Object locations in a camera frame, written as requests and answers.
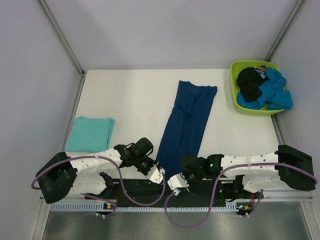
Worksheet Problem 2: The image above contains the dark blue printed t-shirt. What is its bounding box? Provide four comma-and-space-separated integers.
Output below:
156, 81, 218, 180

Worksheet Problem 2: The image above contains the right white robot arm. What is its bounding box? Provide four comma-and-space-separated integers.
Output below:
176, 145, 318, 198

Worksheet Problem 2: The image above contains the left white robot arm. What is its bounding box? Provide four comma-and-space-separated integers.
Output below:
35, 137, 165, 204

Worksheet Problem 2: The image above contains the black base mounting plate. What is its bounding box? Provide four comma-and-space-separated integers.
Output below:
96, 177, 261, 208

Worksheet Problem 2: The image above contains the folded teal t-shirt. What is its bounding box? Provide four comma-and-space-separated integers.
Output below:
65, 116, 116, 153

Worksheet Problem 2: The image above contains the lime green plastic basket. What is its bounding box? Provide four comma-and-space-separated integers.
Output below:
229, 60, 284, 116

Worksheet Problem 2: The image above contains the black t-shirt in basket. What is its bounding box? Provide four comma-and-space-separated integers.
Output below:
236, 67, 267, 103

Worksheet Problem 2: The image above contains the bright blue t-shirt in basket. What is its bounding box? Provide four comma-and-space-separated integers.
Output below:
237, 65, 293, 110

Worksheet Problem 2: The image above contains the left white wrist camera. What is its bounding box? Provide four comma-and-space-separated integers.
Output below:
146, 165, 166, 184

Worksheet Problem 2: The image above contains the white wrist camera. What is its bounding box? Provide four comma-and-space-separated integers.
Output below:
167, 173, 190, 196
146, 165, 166, 184

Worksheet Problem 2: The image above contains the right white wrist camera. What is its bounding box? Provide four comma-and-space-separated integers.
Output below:
167, 173, 190, 196

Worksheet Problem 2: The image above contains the grey slotted cable duct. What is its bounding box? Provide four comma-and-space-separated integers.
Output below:
51, 201, 251, 213

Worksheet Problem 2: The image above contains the aluminium extrusion rail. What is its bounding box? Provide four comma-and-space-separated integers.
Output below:
262, 190, 313, 202

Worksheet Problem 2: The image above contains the left aluminium frame post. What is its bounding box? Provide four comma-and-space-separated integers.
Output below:
36, 0, 85, 77

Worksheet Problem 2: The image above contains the aluminium frame post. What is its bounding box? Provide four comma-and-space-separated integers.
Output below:
36, 0, 85, 77
264, 0, 307, 62

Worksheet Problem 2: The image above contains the right aluminium frame post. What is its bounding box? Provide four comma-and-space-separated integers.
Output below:
264, 0, 307, 62

